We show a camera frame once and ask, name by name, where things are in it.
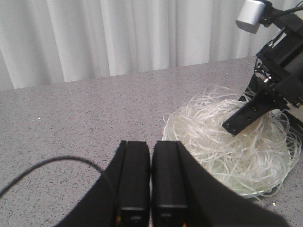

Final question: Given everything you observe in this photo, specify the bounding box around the thin black cable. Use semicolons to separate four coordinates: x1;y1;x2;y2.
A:
0;155;119;206

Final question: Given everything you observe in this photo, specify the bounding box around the white pleated curtain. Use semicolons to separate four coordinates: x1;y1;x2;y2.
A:
0;0;278;90

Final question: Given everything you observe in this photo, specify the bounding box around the translucent white vermicelli bundle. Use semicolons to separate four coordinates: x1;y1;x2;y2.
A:
162;85;303;192

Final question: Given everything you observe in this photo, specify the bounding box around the light green plastic plate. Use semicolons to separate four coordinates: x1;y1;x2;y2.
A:
234;174;288;199

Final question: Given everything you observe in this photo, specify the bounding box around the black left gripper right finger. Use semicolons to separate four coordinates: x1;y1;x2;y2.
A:
151;141;288;227

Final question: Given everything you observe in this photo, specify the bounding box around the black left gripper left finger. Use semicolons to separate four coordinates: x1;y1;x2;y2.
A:
57;141;150;227

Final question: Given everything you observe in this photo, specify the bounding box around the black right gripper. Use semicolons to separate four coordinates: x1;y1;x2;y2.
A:
222;14;303;136

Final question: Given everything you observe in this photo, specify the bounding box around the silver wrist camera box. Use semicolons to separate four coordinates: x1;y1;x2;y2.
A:
235;0;266;34

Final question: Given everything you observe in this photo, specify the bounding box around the silver black kitchen scale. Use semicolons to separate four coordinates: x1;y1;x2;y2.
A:
280;109;303;138

